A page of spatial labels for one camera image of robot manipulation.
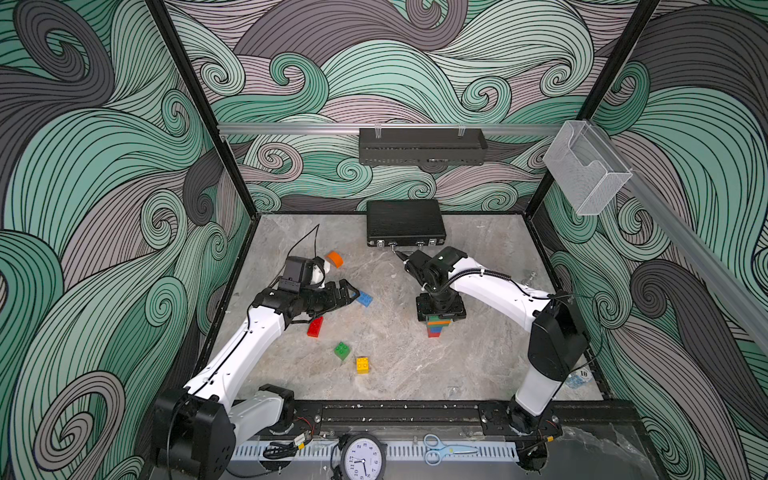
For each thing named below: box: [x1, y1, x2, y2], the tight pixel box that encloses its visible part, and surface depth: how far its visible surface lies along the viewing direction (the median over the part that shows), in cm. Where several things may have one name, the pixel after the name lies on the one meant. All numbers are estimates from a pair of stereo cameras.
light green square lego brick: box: [334, 341, 351, 361], surface depth 83 cm
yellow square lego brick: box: [357, 357, 369, 374], surface depth 81 cm
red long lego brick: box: [307, 316, 324, 338], surface depth 90 cm
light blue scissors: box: [423, 433, 480, 467], surface depth 71 cm
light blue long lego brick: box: [357, 291, 373, 307], surface depth 97 cm
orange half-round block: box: [327, 251, 344, 268], surface depth 108 cm
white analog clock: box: [340, 434, 388, 480], surface depth 67 cm
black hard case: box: [367, 199, 447, 248], surface depth 112 cm
